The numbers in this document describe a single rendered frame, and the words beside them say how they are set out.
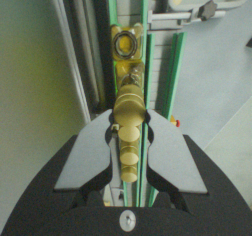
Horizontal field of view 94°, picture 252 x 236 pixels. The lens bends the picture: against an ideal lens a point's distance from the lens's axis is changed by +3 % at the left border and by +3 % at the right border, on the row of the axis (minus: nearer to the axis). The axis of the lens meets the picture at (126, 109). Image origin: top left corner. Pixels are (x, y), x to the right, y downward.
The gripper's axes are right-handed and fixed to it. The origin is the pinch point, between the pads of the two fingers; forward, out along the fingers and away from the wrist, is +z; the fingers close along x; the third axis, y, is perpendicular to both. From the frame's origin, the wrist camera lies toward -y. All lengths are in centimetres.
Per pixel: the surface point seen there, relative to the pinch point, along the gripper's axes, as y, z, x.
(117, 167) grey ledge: 57, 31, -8
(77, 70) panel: -0.6, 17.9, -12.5
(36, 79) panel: -2.2, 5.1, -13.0
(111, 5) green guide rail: -13.0, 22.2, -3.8
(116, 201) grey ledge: 101, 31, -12
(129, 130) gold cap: 4.9, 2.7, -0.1
